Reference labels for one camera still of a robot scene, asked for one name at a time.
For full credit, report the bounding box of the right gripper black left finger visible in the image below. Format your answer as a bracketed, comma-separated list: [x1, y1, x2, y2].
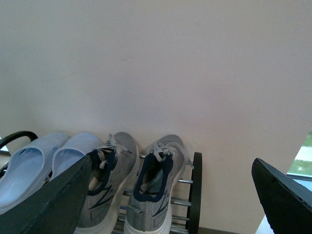
[0, 156, 91, 234]

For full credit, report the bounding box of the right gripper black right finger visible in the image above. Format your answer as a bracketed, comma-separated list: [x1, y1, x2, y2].
[252, 158, 312, 234]

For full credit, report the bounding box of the light blue slipper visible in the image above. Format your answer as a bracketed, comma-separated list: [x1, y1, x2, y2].
[51, 132, 102, 180]
[0, 132, 69, 214]

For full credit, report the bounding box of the grey sneaker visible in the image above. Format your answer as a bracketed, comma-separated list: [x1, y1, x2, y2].
[124, 135, 190, 234]
[74, 132, 139, 234]

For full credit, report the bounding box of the black metal shoe rack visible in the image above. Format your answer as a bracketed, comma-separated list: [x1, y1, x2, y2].
[0, 131, 202, 234]

